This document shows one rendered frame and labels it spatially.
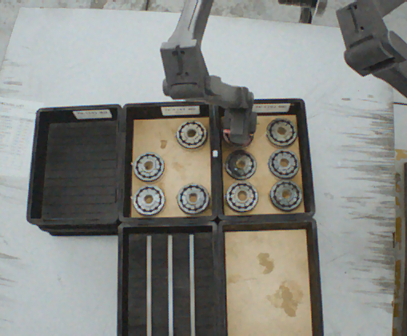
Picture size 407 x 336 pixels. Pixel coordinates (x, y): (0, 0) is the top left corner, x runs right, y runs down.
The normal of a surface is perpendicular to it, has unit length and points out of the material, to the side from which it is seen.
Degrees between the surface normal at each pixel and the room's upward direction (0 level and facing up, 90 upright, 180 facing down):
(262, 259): 0
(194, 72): 53
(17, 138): 0
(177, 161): 0
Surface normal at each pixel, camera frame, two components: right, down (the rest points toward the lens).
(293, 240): -0.04, -0.31
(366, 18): -0.78, 0.13
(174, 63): -0.27, 0.54
